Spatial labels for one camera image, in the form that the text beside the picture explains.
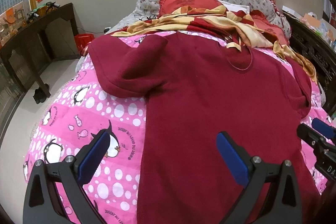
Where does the dark red sweater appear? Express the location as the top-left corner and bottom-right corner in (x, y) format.
(88, 32), (320, 223)

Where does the dark carved wooden headboard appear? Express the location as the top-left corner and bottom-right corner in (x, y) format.
(284, 12), (336, 115)

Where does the pink penguin bed quilt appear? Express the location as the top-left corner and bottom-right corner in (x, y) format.
(23, 29), (334, 224)

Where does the red and yellow blanket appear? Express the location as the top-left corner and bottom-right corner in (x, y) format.
(111, 5), (317, 83)

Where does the white small pillow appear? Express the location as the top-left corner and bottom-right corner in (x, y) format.
(219, 0), (250, 14)

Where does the red plastic basin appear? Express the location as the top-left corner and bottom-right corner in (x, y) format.
(74, 34), (95, 56)

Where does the dark wooden side table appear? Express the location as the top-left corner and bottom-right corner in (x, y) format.
(1, 2), (79, 98)

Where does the red frilled cushion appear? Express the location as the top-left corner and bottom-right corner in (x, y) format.
(158, 0), (221, 16)

